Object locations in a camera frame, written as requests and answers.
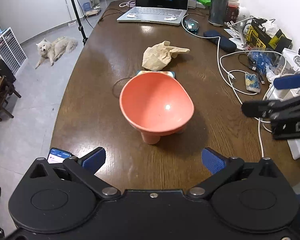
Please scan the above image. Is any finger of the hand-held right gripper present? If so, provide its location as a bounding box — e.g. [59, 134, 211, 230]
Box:
[274, 71, 300, 96]
[241, 92, 300, 120]

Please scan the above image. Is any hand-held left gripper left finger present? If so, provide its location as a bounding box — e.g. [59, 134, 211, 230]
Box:
[27, 147, 122, 200]

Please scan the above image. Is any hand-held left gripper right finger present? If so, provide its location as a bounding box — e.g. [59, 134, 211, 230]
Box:
[186, 147, 284, 199]

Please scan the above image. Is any orange footed bowl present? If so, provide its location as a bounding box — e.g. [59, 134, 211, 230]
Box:
[119, 72, 195, 145]

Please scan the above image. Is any white power strip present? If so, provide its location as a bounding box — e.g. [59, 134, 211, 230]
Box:
[287, 137, 300, 160]

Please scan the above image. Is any white box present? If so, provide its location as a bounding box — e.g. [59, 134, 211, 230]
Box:
[281, 48, 300, 75]

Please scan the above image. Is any blue yellow snack packet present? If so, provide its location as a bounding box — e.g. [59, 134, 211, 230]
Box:
[244, 72, 262, 92]

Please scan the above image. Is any blue plastic bag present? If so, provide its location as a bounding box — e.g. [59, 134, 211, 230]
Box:
[247, 51, 282, 75]

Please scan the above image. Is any smartphone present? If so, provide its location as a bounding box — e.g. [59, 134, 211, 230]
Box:
[47, 147, 74, 165]

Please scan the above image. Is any yellow and black box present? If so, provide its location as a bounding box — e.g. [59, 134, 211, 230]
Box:
[245, 20, 292, 52]

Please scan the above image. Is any white desk stand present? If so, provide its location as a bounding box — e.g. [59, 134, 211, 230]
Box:
[224, 6, 253, 50]

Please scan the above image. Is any dark blue glasses case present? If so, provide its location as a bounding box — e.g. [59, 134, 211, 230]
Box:
[203, 30, 237, 53]

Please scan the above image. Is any red jar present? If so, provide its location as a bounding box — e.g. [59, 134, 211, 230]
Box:
[227, 1, 240, 22]

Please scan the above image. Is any dark grey cylinder speaker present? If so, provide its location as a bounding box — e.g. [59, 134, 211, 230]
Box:
[209, 0, 230, 26]

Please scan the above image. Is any grey computer mouse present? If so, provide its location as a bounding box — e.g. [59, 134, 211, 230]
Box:
[184, 18, 199, 33]

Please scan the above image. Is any white dog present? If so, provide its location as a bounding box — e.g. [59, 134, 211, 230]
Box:
[35, 36, 78, 70]

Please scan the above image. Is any dark wooden chair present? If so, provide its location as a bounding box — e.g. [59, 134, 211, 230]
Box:
[0, 60, 22, 122]

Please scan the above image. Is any white drawer cabinet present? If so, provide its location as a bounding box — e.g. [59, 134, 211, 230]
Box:
[0, 27, 28, 75]

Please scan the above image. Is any silver laptop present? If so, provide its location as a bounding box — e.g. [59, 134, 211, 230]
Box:
[117, 0, 190, 26]

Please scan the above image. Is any wooden dolly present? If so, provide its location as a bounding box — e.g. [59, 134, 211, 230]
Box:
[85, 8, 102, 18]

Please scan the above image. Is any black tripod stand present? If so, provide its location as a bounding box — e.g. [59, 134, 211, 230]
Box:
[65, 0, 89, 46]

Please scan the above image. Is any thin white power cable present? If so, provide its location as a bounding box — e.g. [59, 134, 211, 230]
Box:
[257, 85, 278, 159]

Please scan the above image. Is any looped white cable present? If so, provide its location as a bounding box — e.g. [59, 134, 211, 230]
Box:
[219, 51, 287, 95]

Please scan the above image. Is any long white cable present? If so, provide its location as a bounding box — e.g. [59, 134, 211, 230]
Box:
[181, 17, 243, 104]

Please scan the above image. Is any black hair tie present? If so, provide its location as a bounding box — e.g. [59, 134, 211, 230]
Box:
[112, 78, 132, 98]

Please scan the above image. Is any black cable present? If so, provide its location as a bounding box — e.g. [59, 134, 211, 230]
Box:
[97, 8, 130, 24]

